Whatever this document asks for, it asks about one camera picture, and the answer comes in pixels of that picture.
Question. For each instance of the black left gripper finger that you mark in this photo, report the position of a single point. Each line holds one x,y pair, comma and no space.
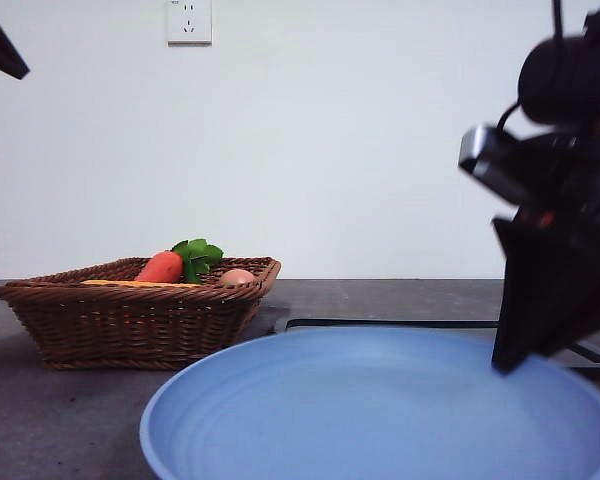
2,50

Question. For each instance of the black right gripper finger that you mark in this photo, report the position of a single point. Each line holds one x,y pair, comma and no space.
545,300

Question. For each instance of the blue round plate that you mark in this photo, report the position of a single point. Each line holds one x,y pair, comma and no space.
360,415

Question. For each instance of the yellow corn cob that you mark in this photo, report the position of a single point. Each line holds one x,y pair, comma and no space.
130,283

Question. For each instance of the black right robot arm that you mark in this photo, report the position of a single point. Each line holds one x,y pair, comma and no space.
560,85

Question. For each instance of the brown wicker basket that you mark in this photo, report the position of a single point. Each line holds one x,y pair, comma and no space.
130,325

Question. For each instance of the black glass tray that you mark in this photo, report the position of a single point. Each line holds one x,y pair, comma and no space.
380,324

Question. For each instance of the orange carrot with green leaves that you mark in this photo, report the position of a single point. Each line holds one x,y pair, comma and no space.
160,267

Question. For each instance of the brown egg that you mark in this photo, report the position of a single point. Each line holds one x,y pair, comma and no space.
238,277

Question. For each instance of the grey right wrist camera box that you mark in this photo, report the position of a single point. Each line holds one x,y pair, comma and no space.
485,155

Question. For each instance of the white wall socket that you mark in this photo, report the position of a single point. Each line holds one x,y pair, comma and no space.
190,22

